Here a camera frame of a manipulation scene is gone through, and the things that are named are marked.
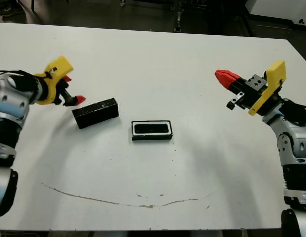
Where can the right gripper black yellow body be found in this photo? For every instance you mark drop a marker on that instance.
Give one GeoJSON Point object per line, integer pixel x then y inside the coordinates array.
{"type": "Point", "coordinates": [276, 74]}

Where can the left gripper black yellow body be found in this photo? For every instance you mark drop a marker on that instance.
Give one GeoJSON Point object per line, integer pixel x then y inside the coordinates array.
{"type": "Point", "coordinates": [55, 71]}

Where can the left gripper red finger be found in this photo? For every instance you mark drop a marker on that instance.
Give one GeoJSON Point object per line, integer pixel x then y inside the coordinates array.
{"type": "Point", "coordinates": [67, 78]}
{"type": "Point", "coordinates": [79, 99]}

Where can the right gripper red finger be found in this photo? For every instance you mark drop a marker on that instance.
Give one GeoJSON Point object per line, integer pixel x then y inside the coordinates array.
{"type": "Point", "coordinates": [228, 73]}
{"type": "Point", "coordinates": [229, 84]}

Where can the black box lid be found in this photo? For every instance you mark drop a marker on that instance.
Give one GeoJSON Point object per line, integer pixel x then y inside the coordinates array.
{"type": "Point", "coordinates": [93, 116]}

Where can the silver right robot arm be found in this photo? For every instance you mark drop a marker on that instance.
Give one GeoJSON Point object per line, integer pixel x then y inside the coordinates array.
{"type": "Point", "coordinates": [291, 143]}

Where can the black box with white insert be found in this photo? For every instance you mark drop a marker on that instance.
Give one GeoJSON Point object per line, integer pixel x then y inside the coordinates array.
{"type": "Point", "coordinates": [152, 137]}

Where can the white cabinet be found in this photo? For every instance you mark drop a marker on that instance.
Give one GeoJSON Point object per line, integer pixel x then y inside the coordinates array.
{"type": "Point", "coordinates": [278, 10]}

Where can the dark sneaker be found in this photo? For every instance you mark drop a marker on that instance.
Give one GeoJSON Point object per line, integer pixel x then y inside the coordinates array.
{"type": "Point", "coordinates": [9, 11]}

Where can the black wheeled equipment frame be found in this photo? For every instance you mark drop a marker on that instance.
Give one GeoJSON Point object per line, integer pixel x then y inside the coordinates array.
{"type": "Point", "coordinates": [178, 22]}

